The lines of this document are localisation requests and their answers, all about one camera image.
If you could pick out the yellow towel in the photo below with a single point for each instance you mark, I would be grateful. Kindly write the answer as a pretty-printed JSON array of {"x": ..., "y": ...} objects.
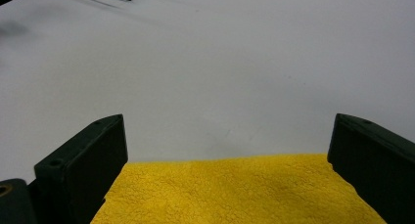
[{"x": 235, "y": 191}]

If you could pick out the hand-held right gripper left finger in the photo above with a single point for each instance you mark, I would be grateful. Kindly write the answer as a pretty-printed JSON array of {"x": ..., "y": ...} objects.
[{"x": 81, "y": 165}]

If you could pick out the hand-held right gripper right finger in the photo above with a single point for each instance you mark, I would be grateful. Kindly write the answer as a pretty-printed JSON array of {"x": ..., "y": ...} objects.
[{"x": 375, "y": 165}]

